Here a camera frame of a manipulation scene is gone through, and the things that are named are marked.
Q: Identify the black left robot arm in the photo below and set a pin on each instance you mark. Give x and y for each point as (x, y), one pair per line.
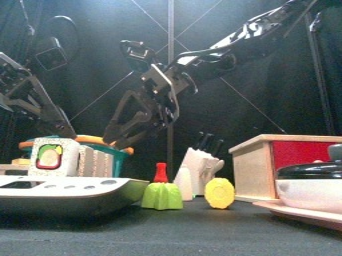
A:
(67, 31)

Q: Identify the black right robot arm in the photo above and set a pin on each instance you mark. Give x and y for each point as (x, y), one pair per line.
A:
(262, 28)

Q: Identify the white toy sushi piece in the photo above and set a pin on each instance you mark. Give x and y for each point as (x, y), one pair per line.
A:
(49, 156)

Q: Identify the small yellow corn piece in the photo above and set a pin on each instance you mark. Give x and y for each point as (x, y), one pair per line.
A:
(219, 193)

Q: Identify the teal basket orange rim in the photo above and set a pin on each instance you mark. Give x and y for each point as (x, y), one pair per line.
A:
(120, 158)

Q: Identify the white ridged toy block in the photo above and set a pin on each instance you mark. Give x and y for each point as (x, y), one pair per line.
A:
(95, 161)

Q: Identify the red toy bottle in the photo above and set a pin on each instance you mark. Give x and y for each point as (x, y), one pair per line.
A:
(160, 172)

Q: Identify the small beige wooden block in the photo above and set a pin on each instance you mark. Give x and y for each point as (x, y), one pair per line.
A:
(20, 161)

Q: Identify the white toy knife block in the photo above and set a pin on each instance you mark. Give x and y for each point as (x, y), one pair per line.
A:
(195, 173)

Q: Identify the white toy bottle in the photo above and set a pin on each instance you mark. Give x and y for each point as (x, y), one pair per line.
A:
(183, 186)

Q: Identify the white toy spoon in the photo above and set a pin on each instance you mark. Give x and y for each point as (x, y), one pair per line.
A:
(218, 166)

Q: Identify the green lumpy toy vegetable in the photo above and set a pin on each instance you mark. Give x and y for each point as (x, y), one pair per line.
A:
(161, 197)

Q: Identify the wooden toy box red panel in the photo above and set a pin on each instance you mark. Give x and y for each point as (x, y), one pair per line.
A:
(254, 170)

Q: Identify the white toy pot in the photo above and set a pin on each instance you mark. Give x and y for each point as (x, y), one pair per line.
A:
(307, 195)

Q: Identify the pink toy tray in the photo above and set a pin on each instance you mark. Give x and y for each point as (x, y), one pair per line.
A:
(307, 216)

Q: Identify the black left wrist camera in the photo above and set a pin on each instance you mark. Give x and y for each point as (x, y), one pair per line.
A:
(51, 55)

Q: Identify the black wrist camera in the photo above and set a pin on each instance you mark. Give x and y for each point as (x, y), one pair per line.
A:
(139, 55)
(51, 55)

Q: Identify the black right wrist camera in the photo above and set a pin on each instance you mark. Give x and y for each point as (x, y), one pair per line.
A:
(139, 55)

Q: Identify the thin metal frame pole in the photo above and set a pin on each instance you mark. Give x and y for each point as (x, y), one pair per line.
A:
(169, 26)

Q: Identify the dark metal frame post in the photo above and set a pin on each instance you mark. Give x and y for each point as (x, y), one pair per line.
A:
(319, 73)

